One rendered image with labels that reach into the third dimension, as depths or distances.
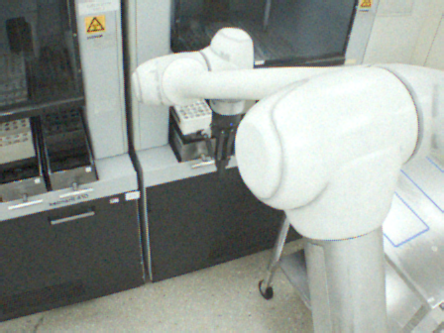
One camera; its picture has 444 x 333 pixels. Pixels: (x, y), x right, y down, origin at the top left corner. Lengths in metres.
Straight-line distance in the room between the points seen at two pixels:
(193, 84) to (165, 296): 1.23
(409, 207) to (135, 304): 1.18
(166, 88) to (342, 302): 0.58
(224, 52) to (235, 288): 1.22
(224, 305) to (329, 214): 1.48
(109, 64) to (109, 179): 0.35
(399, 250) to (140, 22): 0.89
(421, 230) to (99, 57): 0.98
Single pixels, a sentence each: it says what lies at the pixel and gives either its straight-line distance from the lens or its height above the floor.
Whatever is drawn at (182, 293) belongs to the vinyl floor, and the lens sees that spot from 1.94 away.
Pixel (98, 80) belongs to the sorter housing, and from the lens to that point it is 1.23.
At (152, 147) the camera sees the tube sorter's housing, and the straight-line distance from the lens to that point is 1.42.
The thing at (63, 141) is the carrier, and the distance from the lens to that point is 1.31.
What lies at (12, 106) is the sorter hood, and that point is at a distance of 1.23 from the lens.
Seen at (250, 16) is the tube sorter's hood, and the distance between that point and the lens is 1.28.
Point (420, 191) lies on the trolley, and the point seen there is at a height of 0.82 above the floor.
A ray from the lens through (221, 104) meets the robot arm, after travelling 1.08.
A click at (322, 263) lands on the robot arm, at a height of 1.26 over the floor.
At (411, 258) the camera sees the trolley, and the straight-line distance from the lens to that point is 1.19.
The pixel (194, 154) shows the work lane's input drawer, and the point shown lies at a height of 0.76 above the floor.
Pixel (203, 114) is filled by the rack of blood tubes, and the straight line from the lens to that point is 1.37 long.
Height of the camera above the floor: 1.68
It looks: 43 degrees down
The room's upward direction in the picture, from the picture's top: 7 degrees clockwise
